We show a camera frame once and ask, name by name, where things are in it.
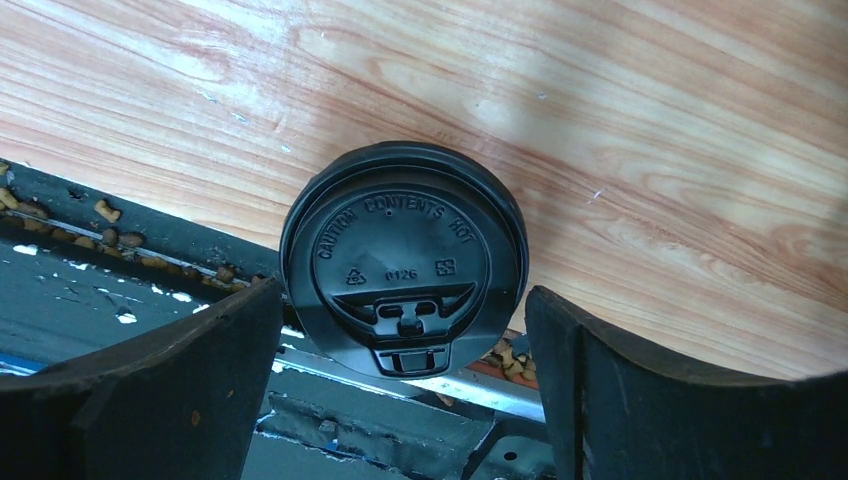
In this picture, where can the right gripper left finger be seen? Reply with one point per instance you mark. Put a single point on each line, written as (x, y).
(178, 402)

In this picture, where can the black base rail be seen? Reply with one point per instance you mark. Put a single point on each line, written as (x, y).
(60, 298)

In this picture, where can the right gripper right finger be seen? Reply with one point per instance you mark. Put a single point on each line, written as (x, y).
(619, 406)

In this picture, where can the black plastic cup lid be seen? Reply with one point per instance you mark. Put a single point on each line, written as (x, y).
(404, 260)

